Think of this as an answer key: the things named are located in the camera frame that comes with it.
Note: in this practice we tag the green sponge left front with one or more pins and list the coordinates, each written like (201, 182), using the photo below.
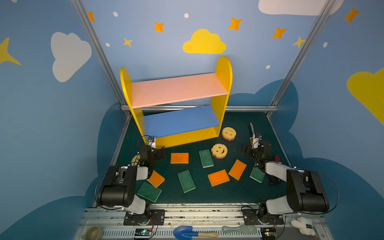
(149, 192)

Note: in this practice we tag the green sponge centre front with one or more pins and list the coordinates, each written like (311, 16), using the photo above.
(186, 181)

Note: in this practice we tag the yellow smiley sponge centre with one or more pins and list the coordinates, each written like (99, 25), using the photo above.
(219, 151)

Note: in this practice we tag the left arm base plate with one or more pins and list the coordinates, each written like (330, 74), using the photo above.
(149, 218)

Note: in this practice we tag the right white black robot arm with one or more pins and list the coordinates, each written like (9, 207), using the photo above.
(305, 190)

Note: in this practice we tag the beige bowl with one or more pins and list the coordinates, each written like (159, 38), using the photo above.
(93, 233)

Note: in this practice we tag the left circuit board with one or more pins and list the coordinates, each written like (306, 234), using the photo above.
(143, 233)

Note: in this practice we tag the green sponge centre upright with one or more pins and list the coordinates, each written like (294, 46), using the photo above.
(206, 158)

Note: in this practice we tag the circuit board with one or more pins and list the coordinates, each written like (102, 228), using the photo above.
(268, 234)
(143, 233)

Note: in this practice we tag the yellow smiley sponge near shelf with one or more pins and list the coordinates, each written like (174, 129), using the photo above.
(229, 134)

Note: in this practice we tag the orange sponge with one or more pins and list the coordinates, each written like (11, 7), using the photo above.
(156, 179)
(218, 178)
(237, 170)
(179, 158)

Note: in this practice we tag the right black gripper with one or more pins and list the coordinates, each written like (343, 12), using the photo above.
(250, 149)

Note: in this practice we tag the yellow smiley sponge left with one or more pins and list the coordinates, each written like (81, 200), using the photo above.
(135, 160)

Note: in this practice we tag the green sponge right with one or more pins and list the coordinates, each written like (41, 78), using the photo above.
(257, 175)

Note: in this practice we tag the right circuit board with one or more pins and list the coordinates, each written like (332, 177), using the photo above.
(268, 234)

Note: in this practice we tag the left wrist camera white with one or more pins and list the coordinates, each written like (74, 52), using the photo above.
(152, 142)

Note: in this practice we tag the yellow shelf with pink and blue boards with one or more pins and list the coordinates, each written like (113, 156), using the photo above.
(185, 126)

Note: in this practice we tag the white plush toy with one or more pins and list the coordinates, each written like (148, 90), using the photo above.
(304, 225)

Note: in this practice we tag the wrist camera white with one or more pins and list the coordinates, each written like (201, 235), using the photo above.
(255, 140)
(152, 142)

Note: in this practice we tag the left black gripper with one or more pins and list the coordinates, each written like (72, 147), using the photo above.
(157, 152)

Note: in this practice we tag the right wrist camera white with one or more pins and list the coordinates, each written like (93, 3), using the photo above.
(255, 140)

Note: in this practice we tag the metal trowel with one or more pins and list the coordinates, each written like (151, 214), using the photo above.
(252, 129)

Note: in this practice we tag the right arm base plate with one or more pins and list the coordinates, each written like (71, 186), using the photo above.
(260, 217)

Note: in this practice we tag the blue toy shovel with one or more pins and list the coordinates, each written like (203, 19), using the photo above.
(187, 233)

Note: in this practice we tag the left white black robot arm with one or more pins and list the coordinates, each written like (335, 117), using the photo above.
(117, 190)

